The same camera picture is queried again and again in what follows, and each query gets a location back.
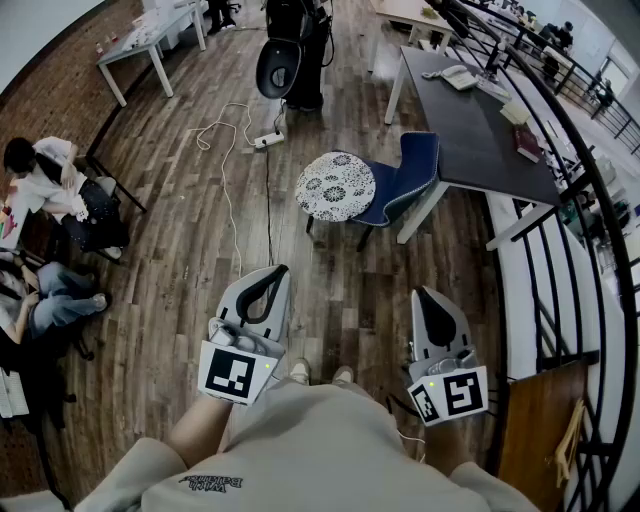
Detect red book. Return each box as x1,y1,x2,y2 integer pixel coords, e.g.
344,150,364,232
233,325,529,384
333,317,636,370
512,124,544,164

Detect dark grey desk white legs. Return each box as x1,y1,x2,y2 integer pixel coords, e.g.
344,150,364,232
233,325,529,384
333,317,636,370
384,45,564,251

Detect white table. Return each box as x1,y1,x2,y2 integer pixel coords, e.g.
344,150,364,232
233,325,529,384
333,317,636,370
96,2,207,108

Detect person's left shoe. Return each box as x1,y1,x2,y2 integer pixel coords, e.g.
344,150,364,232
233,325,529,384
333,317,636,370
289,357,312,386

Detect wooden clothes hanger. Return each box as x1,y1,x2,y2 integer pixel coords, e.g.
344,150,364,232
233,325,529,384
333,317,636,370
544,397,589,489

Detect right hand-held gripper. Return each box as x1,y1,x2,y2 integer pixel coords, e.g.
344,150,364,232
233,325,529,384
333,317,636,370
407,287,489,427

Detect brown wooden board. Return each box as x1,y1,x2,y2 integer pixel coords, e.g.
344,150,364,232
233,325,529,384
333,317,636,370
497,359,589,512

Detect person's beige clothing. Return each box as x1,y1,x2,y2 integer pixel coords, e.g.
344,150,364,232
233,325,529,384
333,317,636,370
74,377,541,512

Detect person's left forearm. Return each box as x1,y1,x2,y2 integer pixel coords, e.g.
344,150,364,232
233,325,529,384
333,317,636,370
167,392,234,469

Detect black cable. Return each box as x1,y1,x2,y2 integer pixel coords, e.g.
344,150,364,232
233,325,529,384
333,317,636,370
263,147,275,266

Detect white cable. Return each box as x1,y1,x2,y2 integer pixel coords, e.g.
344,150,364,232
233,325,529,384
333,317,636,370
188,102,256,279

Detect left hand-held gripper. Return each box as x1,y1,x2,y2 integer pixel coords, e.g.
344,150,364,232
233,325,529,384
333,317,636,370
197,264,292,406

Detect black round seat shell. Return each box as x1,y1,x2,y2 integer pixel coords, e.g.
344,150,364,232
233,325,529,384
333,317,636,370
255,39,303,100

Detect black metal rod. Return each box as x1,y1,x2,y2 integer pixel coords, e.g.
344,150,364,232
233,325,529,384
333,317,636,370
87,154,149,214

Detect white desk telephone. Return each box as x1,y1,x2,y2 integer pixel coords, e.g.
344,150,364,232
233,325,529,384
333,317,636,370
422,64,480,91

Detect light wooden table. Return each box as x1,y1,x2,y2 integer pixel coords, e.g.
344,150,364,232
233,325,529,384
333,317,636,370
368,0,456,74

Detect beige book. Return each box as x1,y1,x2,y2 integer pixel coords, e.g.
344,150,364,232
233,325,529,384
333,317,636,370
499,101,531,125

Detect blue upholstered chair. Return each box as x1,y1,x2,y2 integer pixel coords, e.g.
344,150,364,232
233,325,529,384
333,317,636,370
305,131,441,253

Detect person's right forearm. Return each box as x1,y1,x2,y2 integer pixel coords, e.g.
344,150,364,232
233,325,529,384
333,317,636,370
424,417,474,476

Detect black metal railing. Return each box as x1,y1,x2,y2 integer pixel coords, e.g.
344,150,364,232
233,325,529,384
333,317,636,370
439,0,640,512

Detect round floral white cushion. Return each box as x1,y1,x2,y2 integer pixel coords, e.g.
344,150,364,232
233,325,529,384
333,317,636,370
294,152,377,223

